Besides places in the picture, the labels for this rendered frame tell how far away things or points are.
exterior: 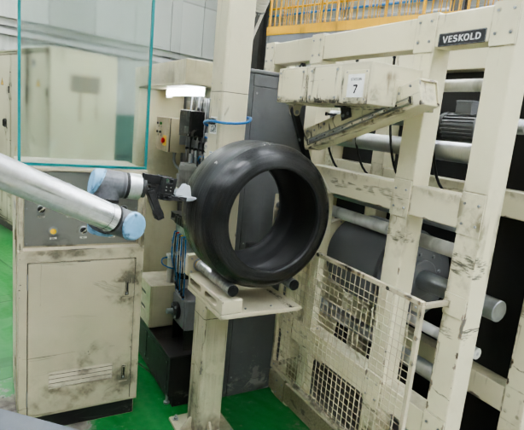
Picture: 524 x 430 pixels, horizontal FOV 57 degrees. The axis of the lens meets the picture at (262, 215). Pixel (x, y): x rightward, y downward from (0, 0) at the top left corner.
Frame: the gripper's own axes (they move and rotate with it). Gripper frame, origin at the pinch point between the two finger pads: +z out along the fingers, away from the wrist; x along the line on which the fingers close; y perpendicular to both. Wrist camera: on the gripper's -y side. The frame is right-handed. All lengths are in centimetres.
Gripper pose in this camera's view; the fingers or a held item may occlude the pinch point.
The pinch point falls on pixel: (192, 200)
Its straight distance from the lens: 181.2
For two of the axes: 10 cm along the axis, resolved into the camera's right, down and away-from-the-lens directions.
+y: 2.0, -9.7, -1.3
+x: -4.9, -2.1, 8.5
